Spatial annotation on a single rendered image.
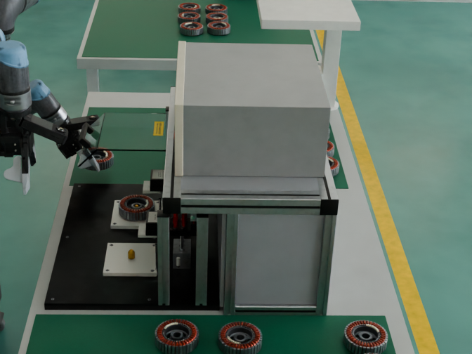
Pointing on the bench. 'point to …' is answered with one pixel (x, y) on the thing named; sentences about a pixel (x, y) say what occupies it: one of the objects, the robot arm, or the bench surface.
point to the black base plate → (113, 192)
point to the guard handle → (85, 135)
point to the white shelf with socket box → (298, 21)
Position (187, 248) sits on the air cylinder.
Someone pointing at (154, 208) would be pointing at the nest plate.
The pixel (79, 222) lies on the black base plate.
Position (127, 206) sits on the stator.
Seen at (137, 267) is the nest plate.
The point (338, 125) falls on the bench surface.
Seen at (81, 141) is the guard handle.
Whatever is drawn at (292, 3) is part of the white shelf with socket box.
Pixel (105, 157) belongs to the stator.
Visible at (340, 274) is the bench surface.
